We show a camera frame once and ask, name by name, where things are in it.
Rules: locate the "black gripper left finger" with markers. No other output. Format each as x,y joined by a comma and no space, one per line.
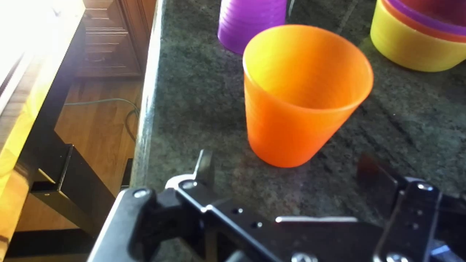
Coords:
204,167

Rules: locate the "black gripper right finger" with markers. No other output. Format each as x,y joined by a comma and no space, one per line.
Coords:
380,189

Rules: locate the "orange plastic cup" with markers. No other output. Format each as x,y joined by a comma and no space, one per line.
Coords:
300,96

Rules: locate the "purple plastic cup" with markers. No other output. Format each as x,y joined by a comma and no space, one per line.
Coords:
247,23

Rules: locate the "black wooden chair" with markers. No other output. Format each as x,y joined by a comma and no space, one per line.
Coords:
72,193

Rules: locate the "yellow plastic bowl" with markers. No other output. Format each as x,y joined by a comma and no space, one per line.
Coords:
412,51

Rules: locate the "brown wooden cabinet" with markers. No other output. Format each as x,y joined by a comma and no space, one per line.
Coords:
110,33

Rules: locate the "purple plastic bowl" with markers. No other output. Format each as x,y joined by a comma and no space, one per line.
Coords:
426,18
422,29

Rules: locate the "light wooden table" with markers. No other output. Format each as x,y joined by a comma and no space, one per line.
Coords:
19,145

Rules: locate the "red plastic bowl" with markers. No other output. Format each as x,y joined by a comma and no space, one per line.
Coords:
441,4

